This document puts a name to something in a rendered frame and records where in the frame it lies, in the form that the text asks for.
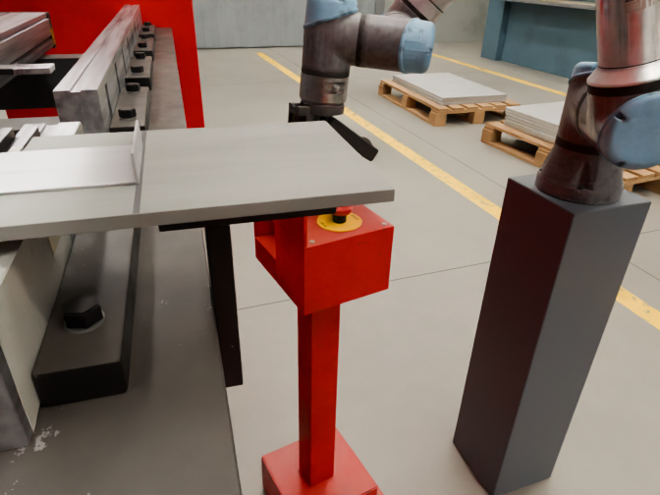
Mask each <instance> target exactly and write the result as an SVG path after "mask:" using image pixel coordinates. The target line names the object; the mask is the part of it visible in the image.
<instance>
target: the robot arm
mask: <svg viewBox="0 0 660 495"><path fill-rule="evenodd" d="M453 1H454V0H395V1H394V2H393V3H392V4H391V6H390V7H389V8H388V9H387V11H386V12H385V13H383V14H382V15H381V16H380V15H370V14H363V13H359V12H358V8H357V4H358V2H357V0H307V3H306V12H305V21H304V25H303V28H304V32H303V46H302V71H301V84H300V98H301V102H289V113H288V123H296V122H314V121H326V122H327V123H328V124H329V125H330V126H331V127H332V128H333V129H334V130H335V131H336V132H337V133H338V134H339V135H340V136H341V137H342V138H343V139H344V140H345V141H346V142H347V143H348V144H349V145H350V146H351V147H352V148H353V149H354V150H355V151H357V152H358V153H359V154H360V155H361V156H362V157H363V158H365V159H367V160H369V161H372V160H373V159H374V158H375V156H376V154H377V153H378V149H377V148H376V147H374V146H373V145H372V143H371V141H370V140H369V139H368V138H367V137H361V136H359V135H358V134H357V133H355V132H354V131H353V130H351V129H350V128H349V127H347V126H346V125H345V124H343V123H342V122H341V121H339V120H338V119H336V118H335V117H333V116H338V115H342V114H344V108H345V104H344V103H345V102H346V99H347V90H348V81H349V75H350V68H351V66H355V67H360V68H367V69H375V70H383V71H392V72H400V73H402V74H424V73H426V72H427V70H428V68H429V65H430V61H431V57H432V51H433V46H434V39H435V25H434V23H435V22H436V21H437V20H438V19H439V18H440V16H441V15H442V14H443V13H444V12H445V11H446V9H447V8H448V7H449V6H450V5H451V4H452V2H453ZM595 8H596V35H597V62H580V63H578V64H576V65H575V67H574V69H573V73H572V76H571V78H570V79H569V87H568V91H567V95H566V99H565V103H564V107H563V111H562V116H561V120H560V124H559V128H558V132H557V135H556V139H555V143H554V145H553V147H552V149H551V150H550V152H549V154H548V155H547V157H546V159H545V161H544V162H543V165H542V166H541V167H540V168H539V169H538V171H537V174H536V178H535V185H536V187H537V188H538V189H539V190H541V191H542V192H543V193H546V194H548V195H550V196H553V197H555V198H558V199H561V200H564V201H568V202H573V203H579V204H587V205H606V204H611V203H615V202H617V201H619V200H620V199H621V196H622V193H623V190H624V186H625V184H624V181H623V174H624V169H630V170H640V169H646V168H650V167H653V166H656V165H659V164H660V0H595Z"/></svg>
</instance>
